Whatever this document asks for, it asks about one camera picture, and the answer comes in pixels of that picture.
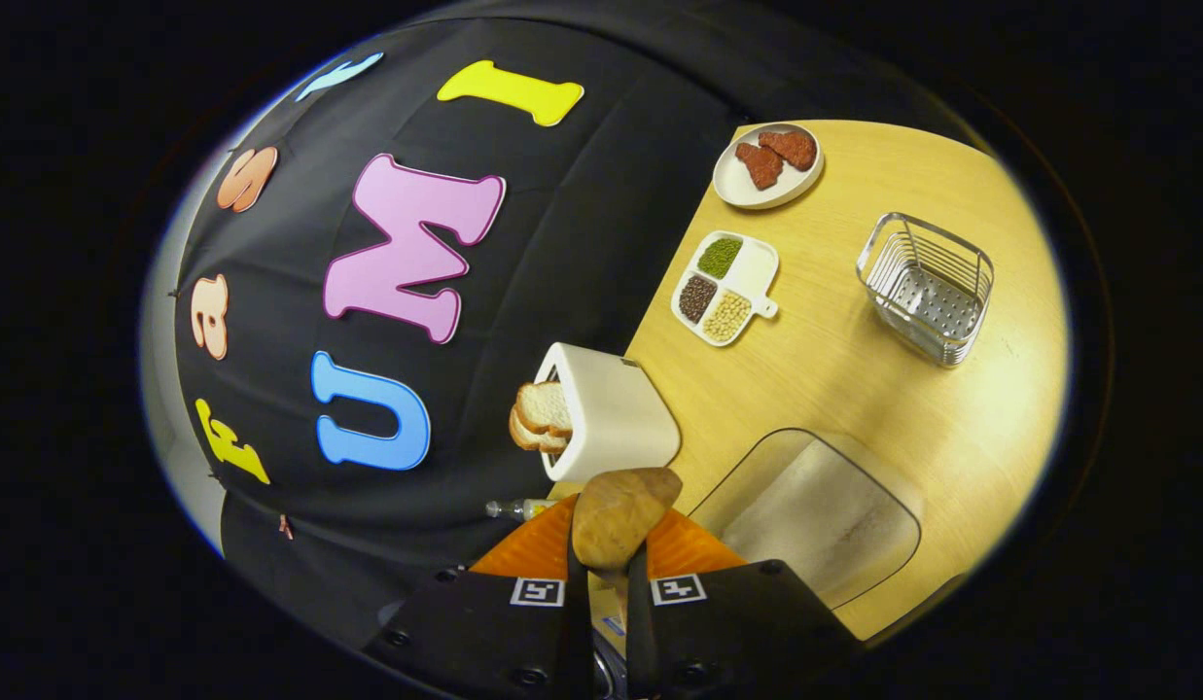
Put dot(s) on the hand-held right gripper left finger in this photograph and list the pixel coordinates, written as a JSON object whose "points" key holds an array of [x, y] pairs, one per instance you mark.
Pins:
{"points": [[574, 632]]}

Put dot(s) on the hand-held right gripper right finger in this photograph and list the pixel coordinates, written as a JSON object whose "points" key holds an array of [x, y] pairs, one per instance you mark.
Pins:
{"points": [[642, 632]]}

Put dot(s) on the wooden spoon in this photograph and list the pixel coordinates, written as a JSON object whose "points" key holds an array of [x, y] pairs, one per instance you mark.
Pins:
{"points": [[616, 515]]}

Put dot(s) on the glass bottle yellow label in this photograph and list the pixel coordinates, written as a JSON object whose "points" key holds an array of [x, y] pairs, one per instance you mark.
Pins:
{"points": [[523, 507]]}

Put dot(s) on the white toaster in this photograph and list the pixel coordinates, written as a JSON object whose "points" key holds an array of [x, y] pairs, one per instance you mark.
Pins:
{"points": [[620, 418]]}

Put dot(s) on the yellow beans pile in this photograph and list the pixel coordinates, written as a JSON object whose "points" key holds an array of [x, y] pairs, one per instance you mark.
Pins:
{"points": [[726, 315]]}

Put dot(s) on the dark beans pile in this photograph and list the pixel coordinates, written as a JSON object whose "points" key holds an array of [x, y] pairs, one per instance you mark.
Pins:
{"points": [[697, 297]]}

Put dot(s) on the green beans pile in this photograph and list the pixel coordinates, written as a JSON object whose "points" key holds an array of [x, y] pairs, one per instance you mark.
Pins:
{"points": [[720, 257]]}

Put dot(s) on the white divided dish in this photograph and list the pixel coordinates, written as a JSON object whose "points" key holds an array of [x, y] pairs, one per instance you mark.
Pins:
{"points": [[757, 262]]}

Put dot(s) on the white round plate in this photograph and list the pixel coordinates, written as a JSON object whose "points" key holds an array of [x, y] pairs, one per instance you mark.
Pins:
{"points": [[737, 190]]}

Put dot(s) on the red meat piece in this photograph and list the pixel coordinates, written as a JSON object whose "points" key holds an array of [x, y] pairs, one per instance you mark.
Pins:
{"points": [[791, 148], [761, 167]]}

